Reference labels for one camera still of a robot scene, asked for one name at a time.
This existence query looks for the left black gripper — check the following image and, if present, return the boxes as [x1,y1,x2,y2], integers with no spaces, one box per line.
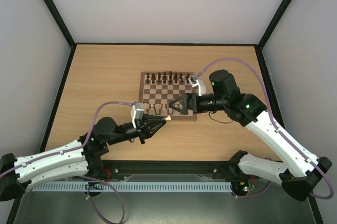
[107,114,166,145]

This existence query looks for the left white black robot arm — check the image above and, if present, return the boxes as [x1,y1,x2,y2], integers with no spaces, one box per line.
[1,115,171,201]

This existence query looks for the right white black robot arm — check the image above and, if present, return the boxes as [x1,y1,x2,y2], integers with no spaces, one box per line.
[168,69,332,201]

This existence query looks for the wooden chess board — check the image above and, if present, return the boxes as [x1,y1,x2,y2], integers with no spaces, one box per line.
[138,71,197,121]

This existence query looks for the metal front plate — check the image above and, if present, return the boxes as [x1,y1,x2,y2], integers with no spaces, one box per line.
[14,181,315,223]

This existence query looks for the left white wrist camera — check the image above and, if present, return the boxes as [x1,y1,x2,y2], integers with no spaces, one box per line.
[131,102,144,128]

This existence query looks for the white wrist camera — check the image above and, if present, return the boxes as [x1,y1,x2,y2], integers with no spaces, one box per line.
[131,102,144,128]
[188,76,206,96]

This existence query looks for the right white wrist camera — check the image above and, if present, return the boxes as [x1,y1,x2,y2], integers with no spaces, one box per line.
[188,76,206,96]

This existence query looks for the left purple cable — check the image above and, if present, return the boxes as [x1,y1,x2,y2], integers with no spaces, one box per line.
[0,101,139,224]

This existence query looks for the purple cable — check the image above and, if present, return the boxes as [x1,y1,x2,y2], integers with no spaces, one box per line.
[196,57,334,200]
[0,101,139,224]

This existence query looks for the black aluminium mounting rail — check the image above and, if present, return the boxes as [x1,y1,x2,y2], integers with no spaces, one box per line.
[103,160,237,181]

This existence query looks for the light blue slotted cable duct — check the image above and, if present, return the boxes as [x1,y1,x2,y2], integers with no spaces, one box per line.
[33,181,232,193]

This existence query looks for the black enclosure frame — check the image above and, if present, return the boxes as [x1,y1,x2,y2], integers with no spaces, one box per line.
[0,0,337,224]

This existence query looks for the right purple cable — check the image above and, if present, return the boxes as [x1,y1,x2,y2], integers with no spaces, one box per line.
[196,57,334,200]

